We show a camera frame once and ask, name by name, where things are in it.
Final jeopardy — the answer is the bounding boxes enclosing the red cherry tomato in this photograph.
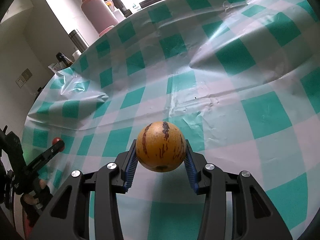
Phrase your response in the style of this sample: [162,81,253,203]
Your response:
[52,137,62,145]

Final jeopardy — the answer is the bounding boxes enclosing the left human hand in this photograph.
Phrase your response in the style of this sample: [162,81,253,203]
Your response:
[20,178,47,206]

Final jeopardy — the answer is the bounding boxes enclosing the dark glass bottle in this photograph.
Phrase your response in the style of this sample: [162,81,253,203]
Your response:
[56,52,73,69]

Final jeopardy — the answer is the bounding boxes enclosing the steel thermos bottle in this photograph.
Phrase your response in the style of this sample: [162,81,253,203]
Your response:
[68,29,89,53]

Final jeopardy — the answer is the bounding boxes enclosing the green checkered tablecloth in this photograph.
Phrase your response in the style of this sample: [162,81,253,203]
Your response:
[22,0,319,238]

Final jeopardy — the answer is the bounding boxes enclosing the pink water jug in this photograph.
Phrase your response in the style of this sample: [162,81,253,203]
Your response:
[81,0,119,37]

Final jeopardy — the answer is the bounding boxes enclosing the wall power socket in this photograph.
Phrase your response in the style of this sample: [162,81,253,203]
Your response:
[15,68,32,88]

